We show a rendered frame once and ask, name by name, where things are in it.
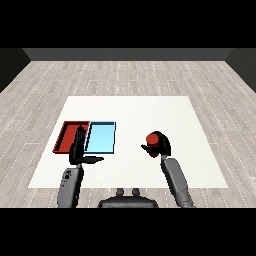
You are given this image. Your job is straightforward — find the red can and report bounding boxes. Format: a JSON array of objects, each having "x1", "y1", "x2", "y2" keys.
[{"x1": 145, "y1": 132, "x2": 162, "y2": 158}]

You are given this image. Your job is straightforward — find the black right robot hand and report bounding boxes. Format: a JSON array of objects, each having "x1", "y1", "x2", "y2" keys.
[{"x1": 140, "y1": 130, "x2": 172, "y2": 159}]

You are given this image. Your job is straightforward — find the light blue shallow open box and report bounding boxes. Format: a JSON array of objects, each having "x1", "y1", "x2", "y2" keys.
[{"x1": 83, "y1": 121, "x2": 117, "y2": 155}]

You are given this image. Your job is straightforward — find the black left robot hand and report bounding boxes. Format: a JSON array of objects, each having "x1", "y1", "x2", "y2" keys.
[{"x1": 68, "y1": 125, "x2": 105, "y2": 166}]

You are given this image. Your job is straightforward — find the dark grey robot body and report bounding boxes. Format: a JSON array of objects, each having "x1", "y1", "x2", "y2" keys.
[{"x1": 97, "y1": 188, "x2": 160, "y2": 209}]

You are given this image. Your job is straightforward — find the red shallow open box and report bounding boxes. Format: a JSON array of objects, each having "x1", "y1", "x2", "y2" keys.
[{"x1": 52, "y1": 120, "x2": 91, "y2": 155}]

